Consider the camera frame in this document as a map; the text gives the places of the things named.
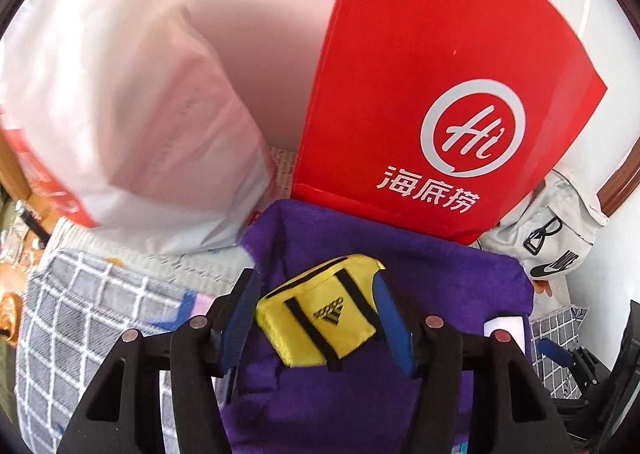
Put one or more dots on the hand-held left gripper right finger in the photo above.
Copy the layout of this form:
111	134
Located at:
396	331

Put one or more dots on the red paper bag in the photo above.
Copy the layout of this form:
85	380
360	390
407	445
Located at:
425	58

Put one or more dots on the red and white packet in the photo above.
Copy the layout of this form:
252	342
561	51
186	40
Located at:
45	184

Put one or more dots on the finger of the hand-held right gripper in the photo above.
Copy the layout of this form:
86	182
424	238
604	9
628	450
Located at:
556	353

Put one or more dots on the grey checked blanket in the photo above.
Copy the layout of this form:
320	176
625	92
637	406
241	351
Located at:
100	309

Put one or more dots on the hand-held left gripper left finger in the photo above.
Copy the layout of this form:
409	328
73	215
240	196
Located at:
239	326

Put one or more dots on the white plastic bag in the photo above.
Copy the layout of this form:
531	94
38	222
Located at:
100	83

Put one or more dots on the small yellow pouch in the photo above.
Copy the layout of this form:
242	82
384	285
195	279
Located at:
320	294

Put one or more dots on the grey waist bag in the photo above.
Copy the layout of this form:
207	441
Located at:
560	204

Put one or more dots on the purple towel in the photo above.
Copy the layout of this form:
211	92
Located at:
450	274

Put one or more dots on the brown wooden headboard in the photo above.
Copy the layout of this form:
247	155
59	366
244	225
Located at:
625	184

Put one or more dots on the light wooden frame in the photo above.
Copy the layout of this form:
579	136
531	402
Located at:
12	173

